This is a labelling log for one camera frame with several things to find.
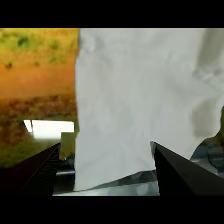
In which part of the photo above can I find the white T-shirt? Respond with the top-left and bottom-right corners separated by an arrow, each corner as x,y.
73,28 -> 224,192

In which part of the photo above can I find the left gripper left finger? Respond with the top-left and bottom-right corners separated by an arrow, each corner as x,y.
0,142 -> 62,197

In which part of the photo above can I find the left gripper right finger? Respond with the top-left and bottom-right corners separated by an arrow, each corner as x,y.
150,141 -> 224,197

